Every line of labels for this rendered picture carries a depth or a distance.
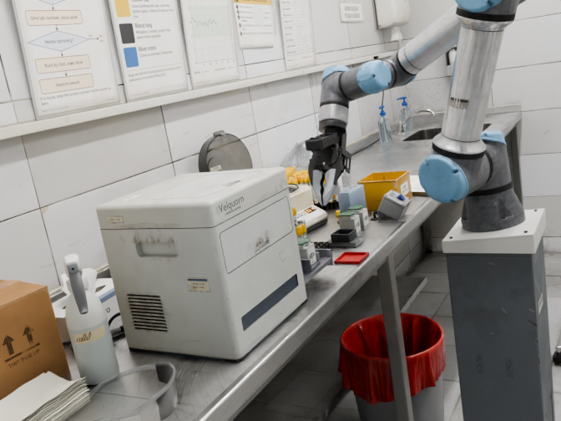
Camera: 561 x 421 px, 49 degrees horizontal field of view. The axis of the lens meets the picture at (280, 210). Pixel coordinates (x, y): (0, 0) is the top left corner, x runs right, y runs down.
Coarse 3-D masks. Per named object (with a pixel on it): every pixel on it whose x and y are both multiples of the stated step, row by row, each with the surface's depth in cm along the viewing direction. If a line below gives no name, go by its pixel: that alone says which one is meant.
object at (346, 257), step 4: (344, 252) 159; (348, 252) 159; (352, 252) 158; (356, 252) 158; (360, 252) 157; (364, 252) 156; (368, 252) 156; (340, 256) 156; (344, 256) 158; (348, 256) 157; (352, 256) 157; (356, 256) 156; (360, 256) 156; (364, 256) 154; (336, 260) 155; (340, 260) 156; (344, 260) 155; (348, 260) 155; (352, 260) 154; (356, 260) 154; (360, 260) 151
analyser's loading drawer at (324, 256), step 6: (318, 252) 142; (324, 252) 147; (330, 252) 146; (318, 258) 142; (324, 258) 147; (330, 258) 146; (306, 264) 139; (318, 264) 142; (324, 264) 143; (330, 264) 147; (306, 270) 139; (312, 270) 139; (318, 270) 141; (306, 276) 137; (312, 276) 139
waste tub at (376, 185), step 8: (368, 176) 204; (376, 176) 207; (384, 176) 205; (392, 176) 204; (400, 176) 194; (408, 176) 200; (360, 184) 196; (368, 184) 195; (376, 184) 194; (384, 184) 192; (392, 184) 191; (400, 184) 193; (408, 184) 200; (368, 192) 196; (376, 192) 195; (384, 192) 193; (400, 192) 193; (408, 192) 200; (368, 200) 197; (376, 200) 195; (368, 208) 197; (376, 208) 196
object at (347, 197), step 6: (354, 186) 191; (360, 186) 190; (342, 192) 185; (348, 192) 184; (354, 192) 187; (360, 192) 190; (342, 198) 186; (348, 198) 184; (354, 198) 187; (360, 198) 190; (342, 204) 186; (348, 204) 185; (354, 204) 187; (360, 204) 190; (342, 210) 187
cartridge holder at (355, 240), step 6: (336, 234) 166; (342, 234) 165; (348, 234) 165; (354, 234) 167; (330, 240) 170; (336, 240) 167; (342, 240) 166; (348, 240) 165; (354, 240) 166; (360, 240) 166; (348, 246) 165; (354, 246) 164
